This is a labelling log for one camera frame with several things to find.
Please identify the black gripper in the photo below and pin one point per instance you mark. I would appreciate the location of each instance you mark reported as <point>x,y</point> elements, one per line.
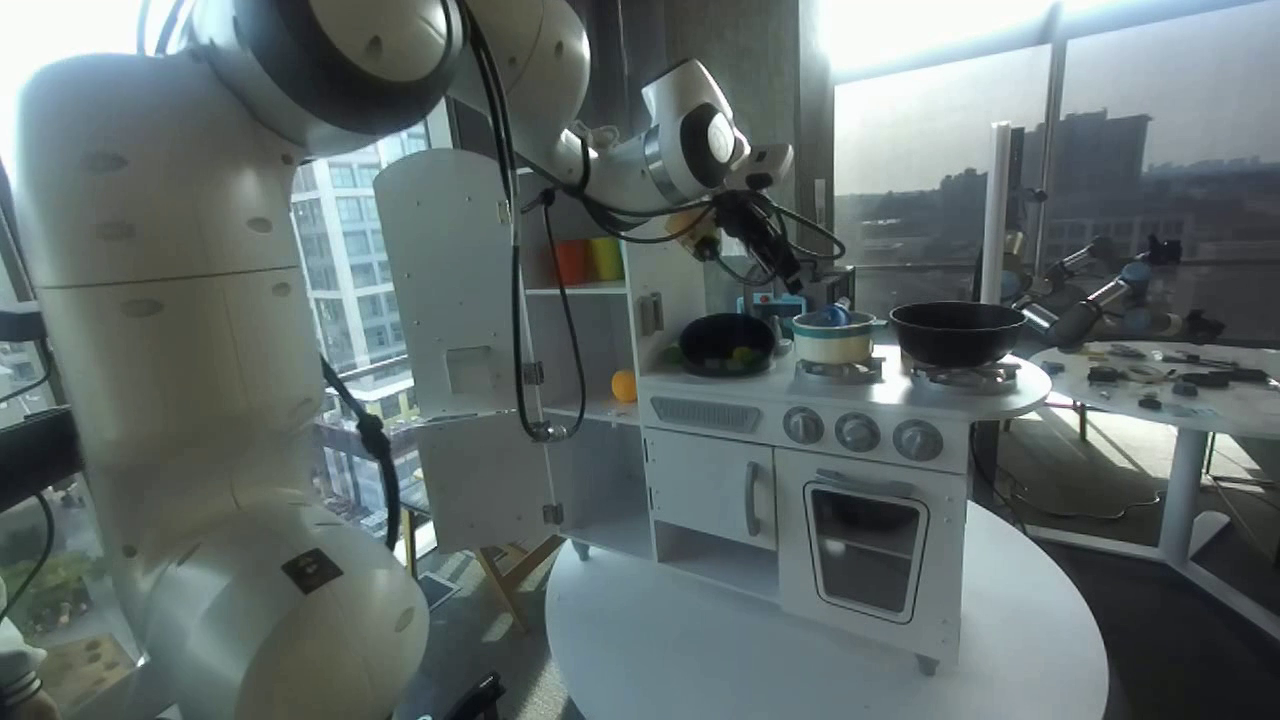
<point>753,227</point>

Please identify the blue toy detergent bottle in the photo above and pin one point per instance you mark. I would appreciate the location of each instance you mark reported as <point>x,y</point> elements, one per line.
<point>825,316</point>

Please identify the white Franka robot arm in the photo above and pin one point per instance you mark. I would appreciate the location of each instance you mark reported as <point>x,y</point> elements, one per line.
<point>173,333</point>

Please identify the white plastic pot teal stripe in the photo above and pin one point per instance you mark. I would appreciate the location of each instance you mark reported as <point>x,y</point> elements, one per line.
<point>832,345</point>

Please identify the black toy pot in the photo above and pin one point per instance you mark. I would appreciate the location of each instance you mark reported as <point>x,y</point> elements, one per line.
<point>726,345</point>

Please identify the grey toy faucet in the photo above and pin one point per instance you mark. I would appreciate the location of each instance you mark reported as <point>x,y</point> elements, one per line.
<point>772,312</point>

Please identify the grey stove knob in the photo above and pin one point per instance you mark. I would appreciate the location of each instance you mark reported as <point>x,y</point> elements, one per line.
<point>802,424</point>
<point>859,432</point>
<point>916,443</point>

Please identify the black frying pan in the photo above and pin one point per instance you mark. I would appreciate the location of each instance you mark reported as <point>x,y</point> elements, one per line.
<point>954,333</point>

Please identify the yellow-green plastic cup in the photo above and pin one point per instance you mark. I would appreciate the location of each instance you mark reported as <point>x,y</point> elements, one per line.
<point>606,260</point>

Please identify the white toy kitchen cabinet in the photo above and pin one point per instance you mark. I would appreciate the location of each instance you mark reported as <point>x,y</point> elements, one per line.
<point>723,466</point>

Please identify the white vertical panel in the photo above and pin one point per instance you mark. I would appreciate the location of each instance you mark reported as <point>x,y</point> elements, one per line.
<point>1002,213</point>

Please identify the orange plastic cup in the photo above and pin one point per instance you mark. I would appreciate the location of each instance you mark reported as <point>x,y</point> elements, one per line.
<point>572,265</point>

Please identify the white oven door with window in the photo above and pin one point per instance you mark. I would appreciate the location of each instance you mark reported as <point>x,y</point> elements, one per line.
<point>866,546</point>

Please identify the grey cylindrical device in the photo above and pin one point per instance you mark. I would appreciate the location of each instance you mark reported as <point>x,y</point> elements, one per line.
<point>1105,301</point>

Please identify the tall white cabinet door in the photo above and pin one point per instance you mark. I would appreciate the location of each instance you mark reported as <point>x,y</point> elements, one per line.
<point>447,265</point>

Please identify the round white table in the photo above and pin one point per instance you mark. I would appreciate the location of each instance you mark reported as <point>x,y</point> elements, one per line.
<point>745,642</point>

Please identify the short white cabinet door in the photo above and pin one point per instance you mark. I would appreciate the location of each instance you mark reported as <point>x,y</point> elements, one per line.
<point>481,482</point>

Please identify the white side table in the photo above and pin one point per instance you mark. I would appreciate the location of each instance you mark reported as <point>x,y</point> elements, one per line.
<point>1185,406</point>

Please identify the black floor object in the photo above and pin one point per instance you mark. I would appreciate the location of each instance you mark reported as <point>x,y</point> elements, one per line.
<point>476,699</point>

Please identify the wooden frame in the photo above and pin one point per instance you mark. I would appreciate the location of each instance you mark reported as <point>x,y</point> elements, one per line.
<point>514,564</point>

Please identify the black equipment mount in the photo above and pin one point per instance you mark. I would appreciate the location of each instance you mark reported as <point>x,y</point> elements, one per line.
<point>32,453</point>

